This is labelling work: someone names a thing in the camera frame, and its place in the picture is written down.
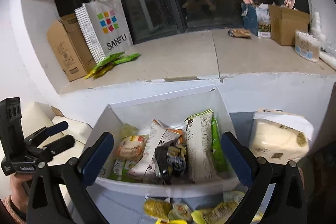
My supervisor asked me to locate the orange fuzzy sleeve forearm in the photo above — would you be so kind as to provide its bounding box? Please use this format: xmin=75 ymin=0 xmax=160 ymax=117
xmin=1 ymin=195 xmax=26 ymax=224

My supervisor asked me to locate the tissue pack on table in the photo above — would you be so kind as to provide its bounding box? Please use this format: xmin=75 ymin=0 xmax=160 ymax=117
xmin=249 ymin=109 xmax=314 ymax=164

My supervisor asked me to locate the dark blue box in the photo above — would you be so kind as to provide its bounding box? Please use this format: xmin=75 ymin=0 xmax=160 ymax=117
xmin=241 ymin=3 xmax=258 ymax=36

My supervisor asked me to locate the white orange snack packet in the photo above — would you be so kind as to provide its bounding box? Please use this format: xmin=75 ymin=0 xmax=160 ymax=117
xmin=127 ymin=119 xmax=183 ymax=182

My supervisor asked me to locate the open cardboard box right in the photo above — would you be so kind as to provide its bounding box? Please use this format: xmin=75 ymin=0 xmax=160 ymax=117
xmin=269 ymin=5 xmax=310 ymax=47

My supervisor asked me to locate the cotton swab box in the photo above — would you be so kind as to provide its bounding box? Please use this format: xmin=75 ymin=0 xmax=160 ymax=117
xmin=294 ymin=30 xmax=321 ymax=63

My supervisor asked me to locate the round rice cracker pack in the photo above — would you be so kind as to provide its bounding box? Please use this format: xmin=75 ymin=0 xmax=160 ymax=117
xmin=114 ymin=135 xmax=148 ymax=161

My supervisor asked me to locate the black yellow chips bag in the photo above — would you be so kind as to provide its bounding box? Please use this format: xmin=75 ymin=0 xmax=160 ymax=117
xmin=154 ymin=141 xmax=187 ymax=185

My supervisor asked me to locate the white sofa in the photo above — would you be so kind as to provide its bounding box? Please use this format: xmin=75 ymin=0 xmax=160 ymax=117
xmin=21 ymin=102 xmax=92 ymax=166

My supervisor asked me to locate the green snack packets pile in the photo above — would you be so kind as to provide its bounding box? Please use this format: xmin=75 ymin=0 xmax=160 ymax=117
xmin=84 ymin=52 xmax=141 ymax=79

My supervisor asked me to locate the white storage box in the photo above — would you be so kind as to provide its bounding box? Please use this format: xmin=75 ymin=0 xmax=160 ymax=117
xmin=86 ymin=85 xmax=239 ymax=198

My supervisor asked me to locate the yellow green chips bag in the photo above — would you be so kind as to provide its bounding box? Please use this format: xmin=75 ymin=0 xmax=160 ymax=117
xmin=191 ymin=191 xmax=245 ymax=224

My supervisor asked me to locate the white SANFU shopping bag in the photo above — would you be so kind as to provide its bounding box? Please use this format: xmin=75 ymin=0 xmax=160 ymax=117
xmin=75 ymin=0 xmax=133 ymax=63

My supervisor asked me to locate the small jelly cup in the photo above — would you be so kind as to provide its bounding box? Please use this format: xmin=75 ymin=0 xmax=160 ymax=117
xmin=168 ymin=202 xmax=192 ymax=222

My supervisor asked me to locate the brown cardboard box left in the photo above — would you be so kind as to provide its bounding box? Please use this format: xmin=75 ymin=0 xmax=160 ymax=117
xmin=46 ymin=13 xmax=96 ymax=81

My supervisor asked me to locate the white green snack packet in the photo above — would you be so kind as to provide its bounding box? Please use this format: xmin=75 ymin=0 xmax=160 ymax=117
xmin=185 ymin=109 xmax=222 ymax=184

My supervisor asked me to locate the person left hand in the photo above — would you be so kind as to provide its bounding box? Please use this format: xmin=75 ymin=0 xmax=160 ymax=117
xmin=10 ymin=173 xmax=33 ymax=213

